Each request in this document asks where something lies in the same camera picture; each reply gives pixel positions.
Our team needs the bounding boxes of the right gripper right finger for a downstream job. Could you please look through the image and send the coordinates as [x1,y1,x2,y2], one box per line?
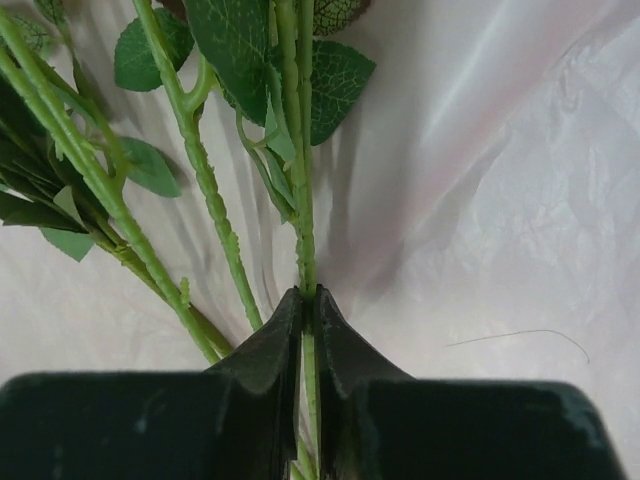
[313,287,625,479]

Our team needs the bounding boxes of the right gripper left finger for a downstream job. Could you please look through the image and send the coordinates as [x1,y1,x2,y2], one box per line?
[1,288,302,479]

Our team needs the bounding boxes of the pink wrapping paper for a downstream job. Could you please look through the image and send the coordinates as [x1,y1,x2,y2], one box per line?
[1,1,639,479]

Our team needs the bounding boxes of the pink flower bouquet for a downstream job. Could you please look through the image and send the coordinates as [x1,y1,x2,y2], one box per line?
[1,1,375,479]

